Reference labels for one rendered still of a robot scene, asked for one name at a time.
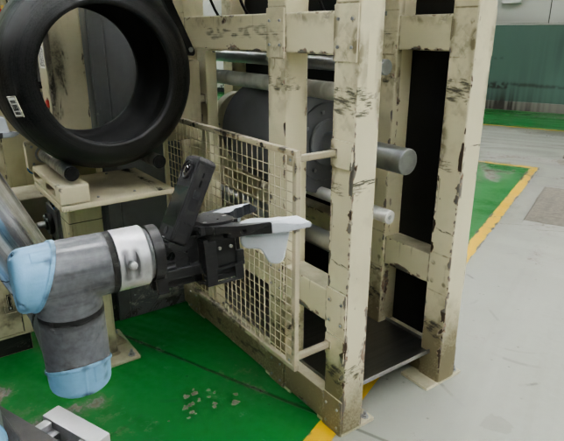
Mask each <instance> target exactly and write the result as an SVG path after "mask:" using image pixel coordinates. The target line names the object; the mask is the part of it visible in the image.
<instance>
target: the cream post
mask: <svg viewBox="0 0 564 441"><path fill-rule="evenodd" d="M41 45H42V48H43V54H44V61H45V67H46V69H44V68H41V67H40V66H39V70H40V78H41V84H42V90H43V96H44V101H45V102H46V100H48V101H49V103H50V108H49V110H50V112H51V113H52V114H53V116H54V117H55V118H56V120H57V121H58V122H59V123H60V124H61V125H62V126H64V127H65V128H68V129H73V130H88V129H92V123H91V116H90V108H89V100H88V86H87V78H86V71H85V63H84V56H83V48H82V40H81V26H80V18H79V11H78V8H75V9H73V10H71V11H69V12H68V13H66V14H65V15H63V16H62V17H61V18H59V19H58V20H57V21H56V22H55V23H54V24H53V26H52V27H51V28H50V30H49V31H48V33H47V34H46V36H45V38H44V40H43V42H42V44H41ZM72 165H73V166H74V167H75V168H77V169H78V170H79V172H80V176H81V175H87V174H93V173H97V169H96V168H88V167H82V166H78V165H74V164H72ZM60 218H61V225H62V226H61V227H62V231H63V237H64V239H65V238H69V237H75V236H79V235H88V234H93V233H98V232H103V231H104V229H103V222H102V207H101V206H97V207H91V208H86V209H82V210H76V211H72V212H66V213H62V212H61V211H60ZM102 299H103V302H104V310H105V318H106V325H107V331H108V338H109V350H110V352H111V353H115V352H117V343H116V328H115V320H114V312H113V305H112V297H111V294H109V295H105V296H102Z"/></svg>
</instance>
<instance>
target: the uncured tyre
mask: <svg viewBox="0 0 564 441"><path fill-rule="evenodd" d="M75 8H83V9H87V10H90V11H94V12H96V13H98V14H100V15H102V16H104V17H105V18H107V19H108V20H109V21H110V22H111V23H113V24H114V25H115V26H116V27H117V28H118V29H119V30H120V31H121V33H122V34H123V35H124V36H125V38H126V39H127V41H128V43H129V45H130V48H131V50H132V52H133V55H134V59H135V63H136V70H137V76H136V84H135V88H134V91H133V94H132V97H131V98H130V101H129V103H128V104H127V106H126V107H125V109H124V110H123V111H122V112H121V113H120V114H119V115H118V116H117V117H116V118H115V119H113V120H112V121H110V122H108V123H106V124H104V125H102V126H100V127H96V128H93V129H68V128H65V127H64V126H62V125H61V124H60V123H59V122H58V121H57V120H56V118H55V117H54V116H53V114H52V113H51V112H50V110H49V109H48V107H47V106H46V103H45V101H44V99H43V97H42V94H41V92H40V89H39V82H38V74H37V64H38V56H39V49H40V47H41V44H42V42H43V40H44V38H45V36H46V34H47V33H48V31H49V30H50V28H51V27H52V26H53V24H54V23H55V22H56V21H57V20H58V19H59V18H61V17H62V16H63V15H65V14H66V13H68V12H69V11H71V10H73V9H75ZM189 85H190V69H189V61H188V57H187V49H186V47H185V44H184V41H183V38H182V37H181V35H180V31H179V29H178V28H177V26H176V24H175V23H174V22H173V20H172V18H171V17H170V15H169V14H168V13H167V11H166V10H165V9H164V8H163V6H162V5H161V4H160V3H159V2H158V1H157V0H9V2H8V3H7V4H6V5H5V6H4V7H3V8H2V10H1V11H0V110H1V111H2V113H3V114H4V116H5V118H6V119H7V120H8V122H9V123H10V124H11V125H12V126H13V127H14V129H15V130H16V131H18V132H19V133H20V134H21V135H22V136H23V137H25V138H26V139H27V140H29V141H30V142H31V143H33V144H35V145H36V146H37V147H39V148H40V149H41V150H43V151H44V152H46V153H47V154H49V155H51V156H53V157H54V158H58V159H59V160H61V161H64V162H66V163H69V164H71V165H78V166H82V167H88V168H91V167H95V168H110V167H116V166H119V165H126V164H129V163H132V162H134V161H137V160H139V159H140V158H143V157H145V156H147V155H148V154H150V153H151V152H153V151H154V150H156V149H157V148H158V147H159V146H160V145H161V144H162V143H163V142H164V141H165V140H166V139H167V138H168V137H169V136H170V135H171V134H172V132H173V130H174V129H175V127H176V126H177V124H178V122H179V121H180V118H181V116H182V114H183V112H184V109H185V106H186V104H187V97H188V92H189ZM7 96H16V98H17V100H18V104H19V106H20V108H21V109H22V111H23V114H24V116H25V117H15V115H14V112H13V110H12V108H11V105H10V104H9V102H8V99H7Z"/></svg>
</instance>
